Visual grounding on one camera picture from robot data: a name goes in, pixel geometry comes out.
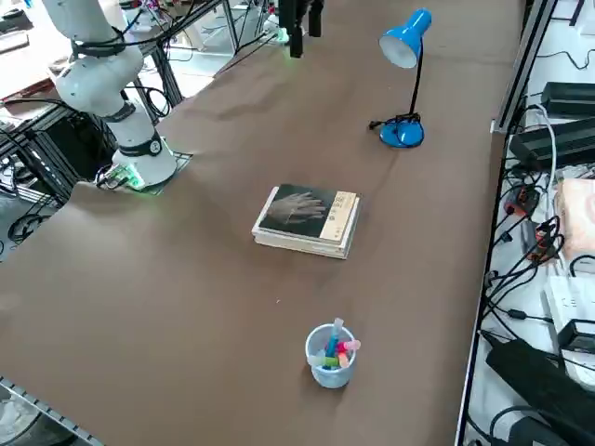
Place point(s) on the long black power adapter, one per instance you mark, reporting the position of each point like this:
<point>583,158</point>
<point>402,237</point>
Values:
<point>569,97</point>

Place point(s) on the large black power adapter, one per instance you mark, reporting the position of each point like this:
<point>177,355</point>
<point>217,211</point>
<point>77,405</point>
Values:
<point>548,144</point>

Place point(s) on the aluminium table edge rail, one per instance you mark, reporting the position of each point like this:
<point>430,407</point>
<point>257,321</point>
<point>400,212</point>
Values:
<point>42,406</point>

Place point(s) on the peach box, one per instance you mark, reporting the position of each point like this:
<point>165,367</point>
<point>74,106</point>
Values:
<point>576,218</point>

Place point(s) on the black metal rack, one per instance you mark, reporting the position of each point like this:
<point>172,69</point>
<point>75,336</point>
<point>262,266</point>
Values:
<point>51,153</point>

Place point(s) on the aluminium frame post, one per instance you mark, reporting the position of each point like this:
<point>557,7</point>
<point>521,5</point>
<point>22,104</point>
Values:
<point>525,60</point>

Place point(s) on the small black power adapter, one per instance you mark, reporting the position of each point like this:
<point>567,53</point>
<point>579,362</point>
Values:
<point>578,334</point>

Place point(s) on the white book with blue print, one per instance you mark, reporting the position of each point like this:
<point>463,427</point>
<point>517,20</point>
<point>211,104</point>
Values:
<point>302,253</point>

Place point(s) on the clear blue pen cup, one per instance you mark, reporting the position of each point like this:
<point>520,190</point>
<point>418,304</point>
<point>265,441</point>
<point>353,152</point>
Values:
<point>330,378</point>

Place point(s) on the pink marker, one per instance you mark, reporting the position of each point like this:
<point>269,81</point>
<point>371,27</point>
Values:
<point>351,346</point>

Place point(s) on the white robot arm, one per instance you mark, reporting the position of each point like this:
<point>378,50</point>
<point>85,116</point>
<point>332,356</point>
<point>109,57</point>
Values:
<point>280,33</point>
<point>135,125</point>

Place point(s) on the blue desk lamp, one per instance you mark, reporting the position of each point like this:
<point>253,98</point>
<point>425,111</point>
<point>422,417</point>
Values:
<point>404,37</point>

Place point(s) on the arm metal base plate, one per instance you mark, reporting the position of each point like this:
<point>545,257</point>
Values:
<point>183,160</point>

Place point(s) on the black bag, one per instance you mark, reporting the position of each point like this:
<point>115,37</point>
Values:
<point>530,371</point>

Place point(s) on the blue marker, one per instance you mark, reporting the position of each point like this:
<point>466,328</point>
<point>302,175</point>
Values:
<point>334,344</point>

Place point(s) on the orange marker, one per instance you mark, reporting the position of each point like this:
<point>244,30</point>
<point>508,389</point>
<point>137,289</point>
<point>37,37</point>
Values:
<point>343,358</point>

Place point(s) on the white power strip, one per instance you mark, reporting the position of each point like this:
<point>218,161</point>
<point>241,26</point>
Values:
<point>567,302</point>

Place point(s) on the green marker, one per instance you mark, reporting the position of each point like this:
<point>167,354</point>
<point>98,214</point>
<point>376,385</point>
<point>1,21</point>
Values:
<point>330,361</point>

